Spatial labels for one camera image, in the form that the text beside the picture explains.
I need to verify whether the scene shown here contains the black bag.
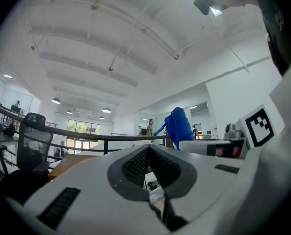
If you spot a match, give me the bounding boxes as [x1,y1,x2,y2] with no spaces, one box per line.
[3,123,16,137]

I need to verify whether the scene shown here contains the black mesh office chair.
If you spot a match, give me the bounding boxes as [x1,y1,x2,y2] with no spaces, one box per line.
[0,112,54,200]

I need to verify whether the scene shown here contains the blue cloth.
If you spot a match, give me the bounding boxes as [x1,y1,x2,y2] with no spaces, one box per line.
[153,107,195,150]

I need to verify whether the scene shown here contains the black monitor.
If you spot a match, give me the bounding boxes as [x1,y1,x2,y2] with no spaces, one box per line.
[10,104,25,114]

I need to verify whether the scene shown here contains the brown wooden table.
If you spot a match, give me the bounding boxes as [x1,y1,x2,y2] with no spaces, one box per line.
[48,154,99,180]

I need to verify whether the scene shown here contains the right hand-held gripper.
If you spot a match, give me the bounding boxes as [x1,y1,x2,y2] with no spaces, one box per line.
[178,103,276,159]

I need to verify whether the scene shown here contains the black metal railing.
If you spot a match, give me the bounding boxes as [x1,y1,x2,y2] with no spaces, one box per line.
[0,99,168,161]

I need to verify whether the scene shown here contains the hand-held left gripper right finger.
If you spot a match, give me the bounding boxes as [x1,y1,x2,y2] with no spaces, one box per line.
[147,144,278,235]

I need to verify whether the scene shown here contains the dark wooden pillar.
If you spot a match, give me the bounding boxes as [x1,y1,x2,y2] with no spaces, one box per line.
[165,130,175,148]

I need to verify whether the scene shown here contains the large glass window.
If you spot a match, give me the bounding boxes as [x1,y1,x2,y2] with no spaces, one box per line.
[67,119,101,135]

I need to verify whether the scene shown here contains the black head-mounted camera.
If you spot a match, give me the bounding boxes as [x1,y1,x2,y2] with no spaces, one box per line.
[193,0,223,17]

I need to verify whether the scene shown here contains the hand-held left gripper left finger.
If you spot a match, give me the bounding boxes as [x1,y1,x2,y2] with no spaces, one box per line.
[7,144,175,235]

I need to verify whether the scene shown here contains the person's black shirt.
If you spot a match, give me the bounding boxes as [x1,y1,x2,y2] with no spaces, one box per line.
[246,0,291,75]

